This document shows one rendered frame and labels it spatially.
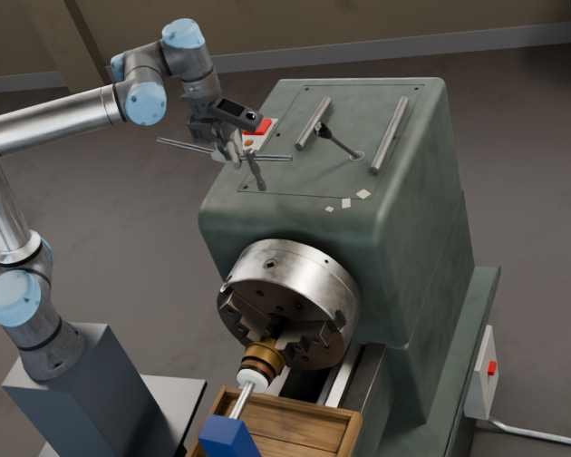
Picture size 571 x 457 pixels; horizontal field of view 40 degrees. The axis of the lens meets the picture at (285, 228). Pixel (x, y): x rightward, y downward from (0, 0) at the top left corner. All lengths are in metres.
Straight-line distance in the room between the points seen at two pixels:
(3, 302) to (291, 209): 0.66
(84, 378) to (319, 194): 0.69
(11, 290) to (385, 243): 0.82
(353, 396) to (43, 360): 0.72
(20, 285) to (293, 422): 0.69
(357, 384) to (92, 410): 0.63
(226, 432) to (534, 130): 2.71
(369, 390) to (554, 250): 1.62
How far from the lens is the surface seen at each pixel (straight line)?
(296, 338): 1.67
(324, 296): 1.65
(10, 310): 1.78
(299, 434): 1.82
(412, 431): 2.18
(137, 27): 5.19
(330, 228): 1.71
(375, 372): 1.90
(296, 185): 1.83
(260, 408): 1.89
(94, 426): 1.94
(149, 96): 1.47
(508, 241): 3.38
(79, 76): 5.51
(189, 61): 1.60
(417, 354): 2.02
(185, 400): 2.16
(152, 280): 3.72
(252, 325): 1.71
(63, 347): 1.87
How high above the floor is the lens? 2.35
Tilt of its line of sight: 40 degrees down
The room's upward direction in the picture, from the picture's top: 20 degrees counter-clockwise
